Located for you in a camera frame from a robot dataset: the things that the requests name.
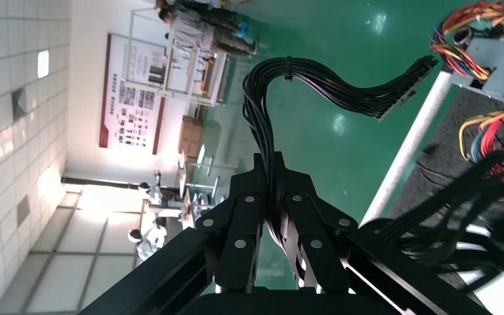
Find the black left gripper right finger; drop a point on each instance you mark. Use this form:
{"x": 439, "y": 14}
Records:
{"x": 317, "y": 230}

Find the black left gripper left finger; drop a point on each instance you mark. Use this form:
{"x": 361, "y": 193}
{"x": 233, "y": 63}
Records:
{"x": 239, "y": 226}

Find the person white clothes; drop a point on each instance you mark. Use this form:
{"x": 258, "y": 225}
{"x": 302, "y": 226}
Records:
{"x": 150, "y": 239}

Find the stacked brown cartons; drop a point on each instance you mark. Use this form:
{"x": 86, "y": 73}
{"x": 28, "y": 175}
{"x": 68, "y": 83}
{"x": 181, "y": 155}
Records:
{"x": 190, "y": 137}

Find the white metal rack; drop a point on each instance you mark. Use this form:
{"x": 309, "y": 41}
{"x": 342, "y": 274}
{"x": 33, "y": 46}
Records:
{"x": 191, "y": 82}

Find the red framed poster board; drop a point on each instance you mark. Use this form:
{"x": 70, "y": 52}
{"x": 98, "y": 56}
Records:
{"x": 130, "y": 95}

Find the person khaki trousers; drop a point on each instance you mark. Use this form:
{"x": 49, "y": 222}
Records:
{"x": 200, "y": 32}

